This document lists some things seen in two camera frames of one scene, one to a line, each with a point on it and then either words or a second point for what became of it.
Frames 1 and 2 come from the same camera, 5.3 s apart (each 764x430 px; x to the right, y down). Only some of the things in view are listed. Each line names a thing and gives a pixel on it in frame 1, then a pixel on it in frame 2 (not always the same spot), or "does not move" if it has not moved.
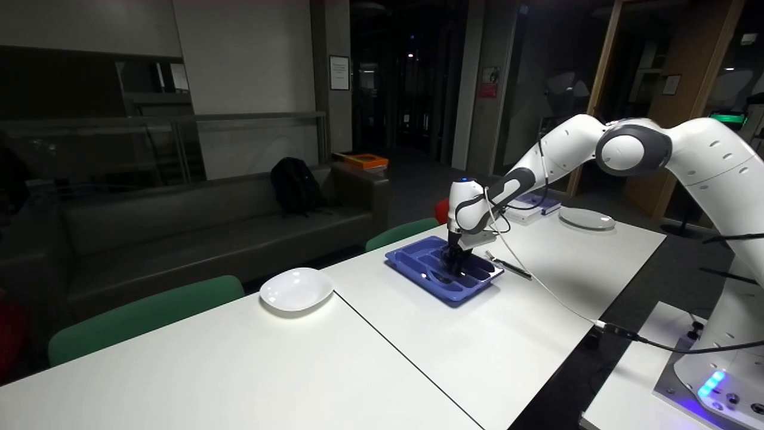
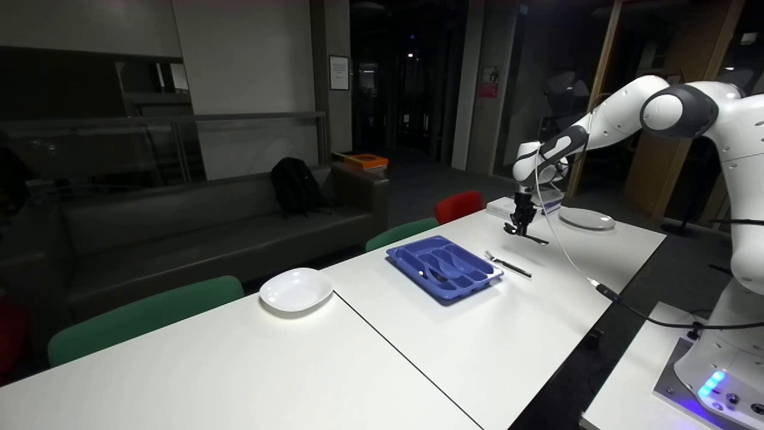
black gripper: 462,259 -> 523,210
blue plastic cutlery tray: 423,265 does not move
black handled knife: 501,262 does not move
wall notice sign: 341,73 does not move
